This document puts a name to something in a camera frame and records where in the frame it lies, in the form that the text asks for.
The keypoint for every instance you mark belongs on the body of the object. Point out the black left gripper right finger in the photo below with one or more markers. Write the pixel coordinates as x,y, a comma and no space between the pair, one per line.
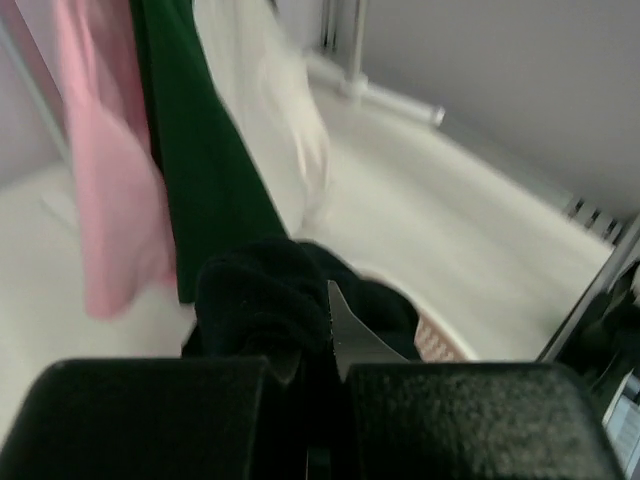
398,419

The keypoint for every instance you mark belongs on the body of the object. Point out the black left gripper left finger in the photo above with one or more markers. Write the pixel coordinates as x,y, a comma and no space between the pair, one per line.
155,419

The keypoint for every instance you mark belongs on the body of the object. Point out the black t shirt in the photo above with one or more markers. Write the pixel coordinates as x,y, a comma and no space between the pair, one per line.
276,291

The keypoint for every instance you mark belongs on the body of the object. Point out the pink t shirt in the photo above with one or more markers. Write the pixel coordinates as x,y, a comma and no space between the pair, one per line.
126,236

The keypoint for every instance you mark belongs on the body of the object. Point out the green and white t shirt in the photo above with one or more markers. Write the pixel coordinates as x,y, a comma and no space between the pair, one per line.
242,146

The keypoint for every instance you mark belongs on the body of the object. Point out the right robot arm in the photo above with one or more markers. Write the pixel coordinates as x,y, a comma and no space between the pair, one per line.
608,347

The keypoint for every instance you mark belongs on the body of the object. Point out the white perforated plastic basket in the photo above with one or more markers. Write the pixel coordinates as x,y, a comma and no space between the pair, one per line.
435,339

